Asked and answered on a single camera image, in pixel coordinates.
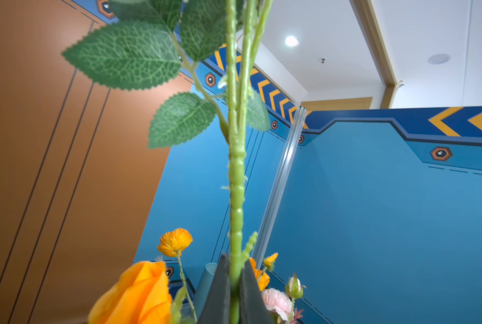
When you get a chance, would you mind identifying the yellow orange poppy stem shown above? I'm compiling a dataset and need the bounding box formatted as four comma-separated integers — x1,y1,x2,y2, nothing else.
158,228,198,323

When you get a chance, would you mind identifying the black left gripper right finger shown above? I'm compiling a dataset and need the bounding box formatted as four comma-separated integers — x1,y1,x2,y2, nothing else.
240,269,273,324

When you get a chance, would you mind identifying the pink ranunculus flower stem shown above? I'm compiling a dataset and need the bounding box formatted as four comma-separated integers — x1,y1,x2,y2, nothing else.
261,274,306,323

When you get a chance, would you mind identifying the orange rose flower stem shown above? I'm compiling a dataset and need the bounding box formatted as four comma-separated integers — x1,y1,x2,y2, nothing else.
63,1,272,323

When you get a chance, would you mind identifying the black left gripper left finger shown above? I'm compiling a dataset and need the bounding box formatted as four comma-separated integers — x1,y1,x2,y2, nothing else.
198,253,231,324

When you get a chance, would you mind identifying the teal ceramic vase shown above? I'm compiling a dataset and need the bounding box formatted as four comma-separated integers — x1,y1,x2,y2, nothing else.
193,263,218,318

